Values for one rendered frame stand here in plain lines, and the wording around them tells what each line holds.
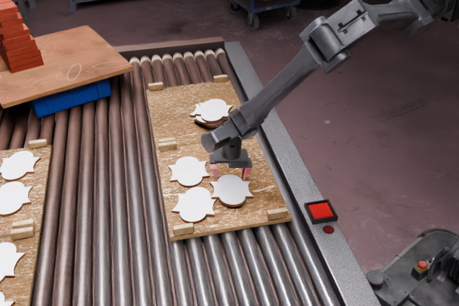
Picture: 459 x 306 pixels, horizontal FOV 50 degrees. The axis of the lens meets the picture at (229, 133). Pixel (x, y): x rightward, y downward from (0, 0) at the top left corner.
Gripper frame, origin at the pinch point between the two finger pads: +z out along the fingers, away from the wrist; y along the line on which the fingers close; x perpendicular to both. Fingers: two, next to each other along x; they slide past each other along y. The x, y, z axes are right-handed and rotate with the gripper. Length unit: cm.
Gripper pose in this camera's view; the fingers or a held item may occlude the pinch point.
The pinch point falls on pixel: (229, 179)
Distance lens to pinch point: 153.6
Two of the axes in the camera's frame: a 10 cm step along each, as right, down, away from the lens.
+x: -0.9, -5.3, 8.4
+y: 9.9, 0.0, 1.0
